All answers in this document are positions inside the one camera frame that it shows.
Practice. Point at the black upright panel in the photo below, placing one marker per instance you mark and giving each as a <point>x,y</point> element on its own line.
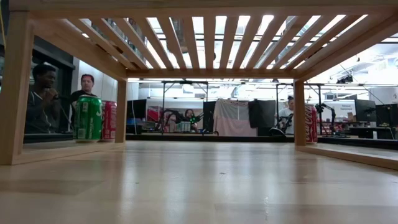
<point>209,115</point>

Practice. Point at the black hanging cloth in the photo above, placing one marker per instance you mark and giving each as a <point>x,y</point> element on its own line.
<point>262,113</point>

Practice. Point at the green Sprite can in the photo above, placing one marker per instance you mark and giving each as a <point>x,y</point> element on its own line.
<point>88,121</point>

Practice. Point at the pink white hanging cloth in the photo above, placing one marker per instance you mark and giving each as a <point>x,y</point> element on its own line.
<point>233,118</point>

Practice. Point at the black desk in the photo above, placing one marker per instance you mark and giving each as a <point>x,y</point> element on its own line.
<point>367,132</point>

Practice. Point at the dark glass partition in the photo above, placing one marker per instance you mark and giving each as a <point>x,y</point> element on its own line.
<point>53,57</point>

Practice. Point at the white sign board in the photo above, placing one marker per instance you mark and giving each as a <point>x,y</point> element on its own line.
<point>345,109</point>

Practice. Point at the black aluminium table frame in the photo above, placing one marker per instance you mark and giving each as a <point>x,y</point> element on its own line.
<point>217,138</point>

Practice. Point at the black background rig frame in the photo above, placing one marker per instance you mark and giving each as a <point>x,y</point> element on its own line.
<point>185,82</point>
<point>320,96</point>

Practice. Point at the wooden slatted shelf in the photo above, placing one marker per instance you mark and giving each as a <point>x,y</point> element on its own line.
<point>211,73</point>

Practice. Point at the red Coca-Cola can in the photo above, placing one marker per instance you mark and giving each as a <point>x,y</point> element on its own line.
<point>109,121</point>
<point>311,124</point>

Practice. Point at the black ceiling spotlight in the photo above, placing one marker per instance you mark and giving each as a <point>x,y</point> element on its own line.
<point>345,80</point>

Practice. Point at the person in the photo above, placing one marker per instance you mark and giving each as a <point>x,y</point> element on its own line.
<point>42,109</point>
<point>286,113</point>
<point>189,113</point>
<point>86,83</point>

